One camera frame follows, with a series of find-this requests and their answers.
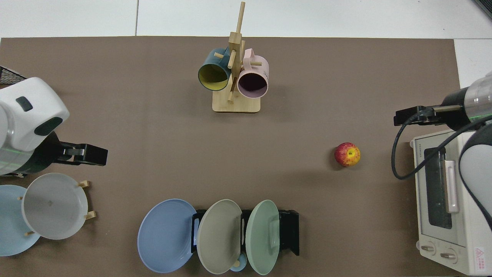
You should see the red yellow apple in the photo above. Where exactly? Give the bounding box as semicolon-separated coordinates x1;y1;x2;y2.
334;142;361;167

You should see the wooden peg plate rack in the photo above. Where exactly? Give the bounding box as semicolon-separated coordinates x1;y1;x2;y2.
17;180;96;237

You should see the light grey plate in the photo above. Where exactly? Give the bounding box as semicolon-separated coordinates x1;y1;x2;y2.
21;173;89;240

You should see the pale blue plate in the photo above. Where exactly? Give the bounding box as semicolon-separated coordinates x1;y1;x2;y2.
0;185;41;257

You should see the beige grey plate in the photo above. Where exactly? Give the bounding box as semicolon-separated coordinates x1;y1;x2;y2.
196;199;243;275

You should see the black dish rack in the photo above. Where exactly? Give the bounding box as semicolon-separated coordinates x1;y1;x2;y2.
191;209;299;256

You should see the green plate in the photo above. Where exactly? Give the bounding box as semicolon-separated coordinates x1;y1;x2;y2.
245;199;280;276

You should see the brown table cloth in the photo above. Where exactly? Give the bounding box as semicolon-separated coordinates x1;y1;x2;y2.
0;36;462;277

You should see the dark ribbed object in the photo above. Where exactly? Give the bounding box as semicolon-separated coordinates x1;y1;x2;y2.
472;0;492;20

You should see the pale toaster oven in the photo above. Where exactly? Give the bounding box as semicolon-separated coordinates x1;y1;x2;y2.
410;129;492;276

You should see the teal mug yellow inside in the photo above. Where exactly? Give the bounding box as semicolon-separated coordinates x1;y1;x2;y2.
198;47;232;92

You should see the wooden cup stand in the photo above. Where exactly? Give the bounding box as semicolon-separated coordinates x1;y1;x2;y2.
212;2;261;113

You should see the pink mug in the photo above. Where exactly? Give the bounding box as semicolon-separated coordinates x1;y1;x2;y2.
237;48;269;99

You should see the small blue round thing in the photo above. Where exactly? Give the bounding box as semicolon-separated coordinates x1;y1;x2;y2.
230;252;248;273

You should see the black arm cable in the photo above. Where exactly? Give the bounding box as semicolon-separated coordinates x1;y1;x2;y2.
391;109;492;180

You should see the wire basket wooden floor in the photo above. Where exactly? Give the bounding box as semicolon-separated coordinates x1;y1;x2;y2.
0;66;27;178

